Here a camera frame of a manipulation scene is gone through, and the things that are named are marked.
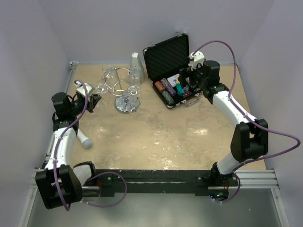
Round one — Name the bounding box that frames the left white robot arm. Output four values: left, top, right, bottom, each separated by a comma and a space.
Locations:
35, 91, 101, 209

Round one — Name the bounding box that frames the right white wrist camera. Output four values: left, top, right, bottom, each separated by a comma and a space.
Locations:
188, 51, 205, 71

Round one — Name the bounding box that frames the white grey microphone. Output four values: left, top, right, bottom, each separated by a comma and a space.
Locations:
77, 129, 93, 149

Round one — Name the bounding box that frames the white grey metronome box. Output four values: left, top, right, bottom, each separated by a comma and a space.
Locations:
129, 52, 144, 85

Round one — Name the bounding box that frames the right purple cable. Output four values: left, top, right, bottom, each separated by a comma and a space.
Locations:
193, 40, 302, 204

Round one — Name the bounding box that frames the clear wine glass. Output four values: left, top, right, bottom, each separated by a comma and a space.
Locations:
102, 65, 116, 83
127, 85, 141, 115
129, 66, 142, 86
95, 83, 114, 94

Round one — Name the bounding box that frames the chrome wine glass rack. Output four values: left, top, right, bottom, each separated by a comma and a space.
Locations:
103, 67, 132, 115

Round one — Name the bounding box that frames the black poker chip case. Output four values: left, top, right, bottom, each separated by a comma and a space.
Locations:
143, 33, 202, 109

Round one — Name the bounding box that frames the teal chip stack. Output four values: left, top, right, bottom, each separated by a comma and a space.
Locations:
176, 83, 184, 96

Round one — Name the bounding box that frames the purple cable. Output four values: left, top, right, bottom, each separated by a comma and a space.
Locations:
53, 79, 128, 211
193, 40, 302, 204

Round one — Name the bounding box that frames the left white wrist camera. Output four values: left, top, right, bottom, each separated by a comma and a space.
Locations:
75, 82, 95, 98

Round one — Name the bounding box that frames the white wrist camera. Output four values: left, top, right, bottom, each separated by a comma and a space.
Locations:
188, 51, 205, 71
75, 82, 95, 98

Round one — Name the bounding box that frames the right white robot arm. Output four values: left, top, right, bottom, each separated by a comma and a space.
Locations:
178, 60, 268, 186

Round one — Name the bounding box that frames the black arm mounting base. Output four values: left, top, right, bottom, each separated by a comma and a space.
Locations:
82, 169, 238, 198

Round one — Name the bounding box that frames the white playing card deck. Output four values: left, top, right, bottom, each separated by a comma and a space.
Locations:
167, 74, 179, 87

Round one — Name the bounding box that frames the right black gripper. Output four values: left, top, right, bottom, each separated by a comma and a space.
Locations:
178, 61, 208, 88

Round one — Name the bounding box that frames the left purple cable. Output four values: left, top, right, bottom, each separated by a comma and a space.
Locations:
53, 79, 128, 211

